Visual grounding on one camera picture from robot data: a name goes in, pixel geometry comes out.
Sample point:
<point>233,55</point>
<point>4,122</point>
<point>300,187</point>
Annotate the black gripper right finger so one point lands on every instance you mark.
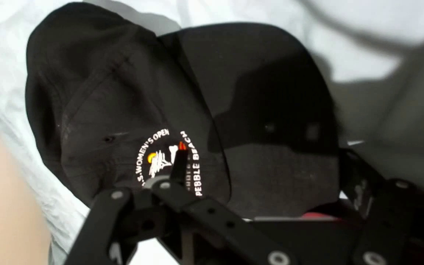
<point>394,220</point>

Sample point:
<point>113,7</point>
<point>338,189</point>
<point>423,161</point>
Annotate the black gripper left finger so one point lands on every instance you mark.
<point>125,214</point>

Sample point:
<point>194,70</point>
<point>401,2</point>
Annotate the wooden bed frame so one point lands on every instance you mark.
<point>4,206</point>

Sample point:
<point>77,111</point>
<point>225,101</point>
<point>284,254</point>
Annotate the black cap with round logo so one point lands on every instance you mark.
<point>125,97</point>

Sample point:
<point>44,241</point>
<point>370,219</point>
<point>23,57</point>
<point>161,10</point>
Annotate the light blue bed sheet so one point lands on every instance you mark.
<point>390,29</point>

